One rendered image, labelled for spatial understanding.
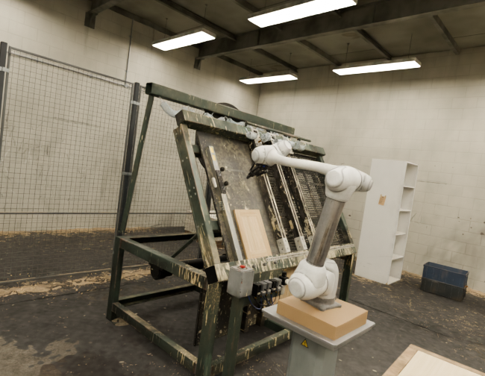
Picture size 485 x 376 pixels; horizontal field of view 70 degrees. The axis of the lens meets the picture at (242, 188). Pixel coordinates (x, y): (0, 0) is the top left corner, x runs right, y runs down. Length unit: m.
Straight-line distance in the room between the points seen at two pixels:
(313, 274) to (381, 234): 4.46
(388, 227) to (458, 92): 2.95
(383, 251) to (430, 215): 1.56
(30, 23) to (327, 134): 6.19
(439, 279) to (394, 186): 1.62
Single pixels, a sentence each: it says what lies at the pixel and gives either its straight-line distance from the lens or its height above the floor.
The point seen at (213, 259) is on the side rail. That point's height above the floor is 0.93.
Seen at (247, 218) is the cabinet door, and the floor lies 1.17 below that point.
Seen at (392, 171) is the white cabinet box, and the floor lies 1.86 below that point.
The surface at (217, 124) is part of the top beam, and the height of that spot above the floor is 1.91.
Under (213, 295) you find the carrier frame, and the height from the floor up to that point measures 0.69.
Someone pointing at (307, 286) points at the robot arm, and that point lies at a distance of 1.93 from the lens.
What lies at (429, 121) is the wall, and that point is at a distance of 7.74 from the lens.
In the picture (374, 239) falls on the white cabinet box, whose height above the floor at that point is 0.68.
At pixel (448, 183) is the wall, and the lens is 7.49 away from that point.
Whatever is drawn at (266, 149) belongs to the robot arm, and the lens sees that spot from 2.14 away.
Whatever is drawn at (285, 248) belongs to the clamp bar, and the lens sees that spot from 3.04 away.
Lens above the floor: 1.56
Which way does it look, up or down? 3 degrees down
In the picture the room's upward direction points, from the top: 8 degrees clockwise
